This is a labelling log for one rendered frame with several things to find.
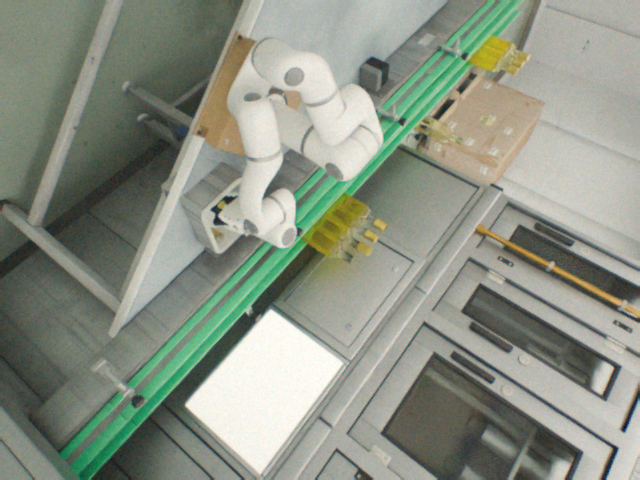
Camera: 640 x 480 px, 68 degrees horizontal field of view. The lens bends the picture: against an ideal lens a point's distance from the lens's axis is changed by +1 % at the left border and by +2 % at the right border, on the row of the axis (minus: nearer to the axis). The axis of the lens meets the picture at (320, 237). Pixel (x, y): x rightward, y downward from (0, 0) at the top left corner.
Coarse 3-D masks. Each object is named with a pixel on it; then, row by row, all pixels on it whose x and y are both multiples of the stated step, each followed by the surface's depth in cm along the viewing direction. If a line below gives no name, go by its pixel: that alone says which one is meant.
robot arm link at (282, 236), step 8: (280, 192) 118; (288, 192) 118; (280, 200) 116; (288, 200) 117; (288, 208) 117; (288, 216) 118; (280, 224) 120; (288, 224) 120; (272, 232) 120; (280, 232) 119; (288, 232) 121; (272, 240) 121; (280, 240) 120; (288, 240) 122
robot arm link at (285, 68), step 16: (256, 48) 101; (272, 48) 96; (288, 48) 95; (256, 64) 101; (272, 64) 94; (288, 64) 92; (304, 64) 93; (320, 64) 96; (272, 80) 96; (288, 80) 94; (304, 80) 96; (320, 80) 98; (304, 96) 102; (320, 96) 102
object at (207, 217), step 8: (232, 184) 132; (224, 192) 131; (232, 192) 144; (216, 200) 129; (208, 208) 128; (208, 216) 143; (208, 224) 132; (208, 232) 134; (224, 232) 149; (232, 232) 149; (224, 240) 147; (232, 240) 147; (216, 248) 142; (224, 248) 146
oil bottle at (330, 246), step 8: (312, 232) 160; (320, 232) 160; (304, 240) 163; (312, 240) 159; (320, 240) 158; (328, 240) 158; (336, 240) 158; (320, 248) 159; (328, 248) 156; (336, 248) 156; (328, 256) 160; (336, 256) 158
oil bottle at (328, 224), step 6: (324, 216) 163; (330, 216) 163; (318, 222) 162; (324, 222) 162; (330, 222) 162; (336, 222) 162; (324, 228) 161; (330, 228) 160; (336, 228) 160; (342, 228) 160; (348, 228) 160; (330, 234) 160; (336, 234) 159; (342, 234) 159; (348, 234) 159; (342, 240) 159; (348, 240) 159
